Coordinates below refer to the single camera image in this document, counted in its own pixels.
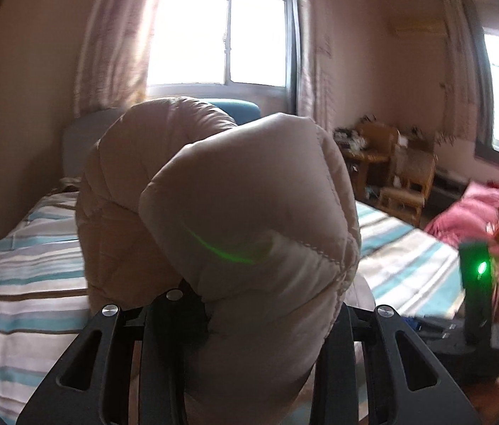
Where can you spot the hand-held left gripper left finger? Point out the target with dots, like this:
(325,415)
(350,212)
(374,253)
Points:
(160,323)

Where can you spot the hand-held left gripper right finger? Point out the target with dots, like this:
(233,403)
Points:
(335,345)

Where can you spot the beige down jacket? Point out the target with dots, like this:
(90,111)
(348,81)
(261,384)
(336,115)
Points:
(240,212)

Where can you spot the wooden chair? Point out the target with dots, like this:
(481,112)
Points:
(413,186)

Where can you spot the striped bed cover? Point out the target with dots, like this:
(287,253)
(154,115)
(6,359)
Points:
(19,274)

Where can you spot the cluttered wooden side table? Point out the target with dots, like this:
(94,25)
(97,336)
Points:
(366,159)

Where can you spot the grey yellow blue headboard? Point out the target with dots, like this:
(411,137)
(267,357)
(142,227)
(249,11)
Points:
(82,141)

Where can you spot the floral beige curtain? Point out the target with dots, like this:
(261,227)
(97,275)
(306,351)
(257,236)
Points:
(112,44)
(320,53)
(462,66)

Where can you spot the large bedroom window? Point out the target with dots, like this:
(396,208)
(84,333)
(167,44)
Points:
(231,35)

